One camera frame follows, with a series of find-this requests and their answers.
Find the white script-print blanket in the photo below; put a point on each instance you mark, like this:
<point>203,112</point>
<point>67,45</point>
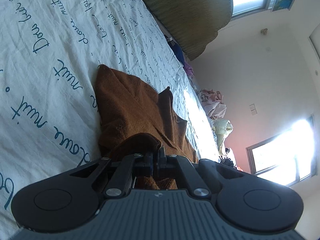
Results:
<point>55,55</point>

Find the white wall switch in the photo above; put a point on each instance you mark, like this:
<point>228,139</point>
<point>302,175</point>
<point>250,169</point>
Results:
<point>253,109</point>

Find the dark patterned clothes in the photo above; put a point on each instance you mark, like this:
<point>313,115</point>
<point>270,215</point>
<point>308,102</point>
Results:
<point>230,158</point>

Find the green padded headboard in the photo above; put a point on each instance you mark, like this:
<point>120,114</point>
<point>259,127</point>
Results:
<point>190,17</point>

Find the blue cloth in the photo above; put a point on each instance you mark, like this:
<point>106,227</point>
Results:
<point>178,52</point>

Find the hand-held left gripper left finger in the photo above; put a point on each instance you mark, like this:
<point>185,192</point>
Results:
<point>147,160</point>

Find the large side window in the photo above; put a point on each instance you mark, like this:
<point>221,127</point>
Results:
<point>282,152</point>

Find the brown knit sweater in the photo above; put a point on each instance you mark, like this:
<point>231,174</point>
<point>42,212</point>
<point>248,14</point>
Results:
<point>132,110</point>

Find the pink clothes pile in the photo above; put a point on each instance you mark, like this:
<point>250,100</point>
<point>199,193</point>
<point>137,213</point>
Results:
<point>212,102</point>

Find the purple cloth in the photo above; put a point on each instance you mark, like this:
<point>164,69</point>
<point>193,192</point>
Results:
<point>188,68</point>

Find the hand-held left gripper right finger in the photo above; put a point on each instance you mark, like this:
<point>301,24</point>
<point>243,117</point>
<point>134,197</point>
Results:
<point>161,166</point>

